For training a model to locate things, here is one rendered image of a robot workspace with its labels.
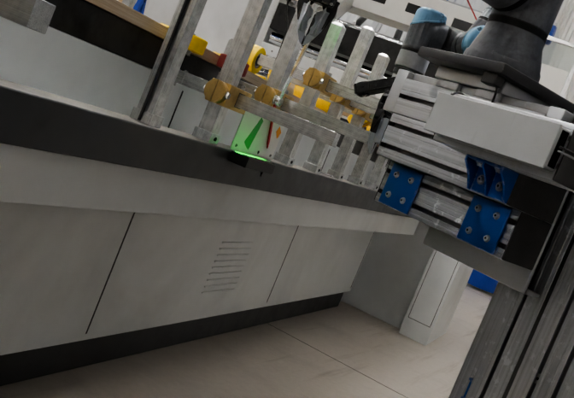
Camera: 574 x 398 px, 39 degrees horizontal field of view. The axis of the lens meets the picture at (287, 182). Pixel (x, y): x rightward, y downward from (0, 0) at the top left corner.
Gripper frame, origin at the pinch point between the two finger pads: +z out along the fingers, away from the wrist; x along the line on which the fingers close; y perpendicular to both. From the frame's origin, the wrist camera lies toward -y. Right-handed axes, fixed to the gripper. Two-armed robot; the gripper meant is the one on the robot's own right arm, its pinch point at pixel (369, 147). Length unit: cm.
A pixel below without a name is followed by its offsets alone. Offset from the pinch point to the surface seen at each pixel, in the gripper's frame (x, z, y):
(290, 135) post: 19.3, 4.3, -27.1
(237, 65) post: -30.7, -5.6, -25.2
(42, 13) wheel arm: -125, 2, 0
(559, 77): 247, -74, 12
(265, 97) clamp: -8.5, -1.9, -26.2
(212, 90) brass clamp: -33.5, 1.5, -27.3
